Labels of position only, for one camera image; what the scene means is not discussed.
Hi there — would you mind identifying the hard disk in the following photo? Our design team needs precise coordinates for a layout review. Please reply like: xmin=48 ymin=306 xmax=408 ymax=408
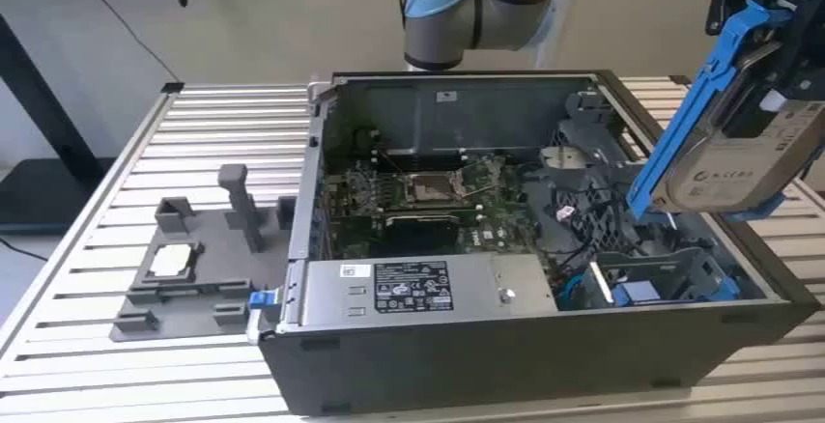
xmin=626 ymin=0 xmax=825 ymax=224
xmin=610 ymin=275 xmax=739 ymax=306

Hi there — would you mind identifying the grey metal drive cage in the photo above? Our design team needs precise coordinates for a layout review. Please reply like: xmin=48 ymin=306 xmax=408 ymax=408
xmin=539 ymin=89 xmax=650 ymax=190

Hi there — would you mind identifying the green motherboard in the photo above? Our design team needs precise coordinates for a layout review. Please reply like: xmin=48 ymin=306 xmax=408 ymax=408
xmin=320 ymin=152 xmax=548 ymax=263

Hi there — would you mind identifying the CPU socket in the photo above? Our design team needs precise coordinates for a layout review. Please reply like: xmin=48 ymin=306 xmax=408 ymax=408
xmin=397 ymin=170 xmax=468 ymax=208

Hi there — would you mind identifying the black graphics card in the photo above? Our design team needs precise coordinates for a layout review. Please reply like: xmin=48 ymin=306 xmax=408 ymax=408
xmin=381 ymin=211 xmax=464 ymax=256

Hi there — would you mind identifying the silver power supply unit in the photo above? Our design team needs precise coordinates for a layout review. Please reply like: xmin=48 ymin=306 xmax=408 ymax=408
xmin=300 ymin=253 xmax=559 ymax=333

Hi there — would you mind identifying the black open PC case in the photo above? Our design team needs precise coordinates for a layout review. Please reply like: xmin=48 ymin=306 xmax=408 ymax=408
xmin=245 ymin=69 xmax=823 ymax=417

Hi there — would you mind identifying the grey parts rack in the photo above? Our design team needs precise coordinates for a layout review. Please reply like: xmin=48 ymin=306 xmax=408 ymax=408
xmin=108 ymin=163 xmax=305 ymax=343

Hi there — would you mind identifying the silver CPU chip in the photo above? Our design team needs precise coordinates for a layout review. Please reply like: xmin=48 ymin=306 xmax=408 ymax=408
xmin=144 ymin=243 xmax=198 ymax=278

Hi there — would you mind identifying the black monitor stand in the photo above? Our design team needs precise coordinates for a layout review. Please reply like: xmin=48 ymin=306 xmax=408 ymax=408
xmin=0 ymin=12 xmax=118 ymax=237

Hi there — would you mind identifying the black disk wire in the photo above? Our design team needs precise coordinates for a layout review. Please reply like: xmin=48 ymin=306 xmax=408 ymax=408
xmin=543 ymin=200 xmax=646 ymax=269

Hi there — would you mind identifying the blue wire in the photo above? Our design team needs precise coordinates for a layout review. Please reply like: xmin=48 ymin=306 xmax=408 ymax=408
xmin=556 ymin=270 xmax=584 ymax=301

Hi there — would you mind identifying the thin black wall cable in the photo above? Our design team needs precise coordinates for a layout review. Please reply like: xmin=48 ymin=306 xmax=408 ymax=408
xmin=61 ymin=0 xmax=181 ymax=85

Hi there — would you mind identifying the black floor cable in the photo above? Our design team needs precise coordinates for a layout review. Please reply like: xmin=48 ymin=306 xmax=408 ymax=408
xmin=0 ymin=238 xmax=50 ymax=263

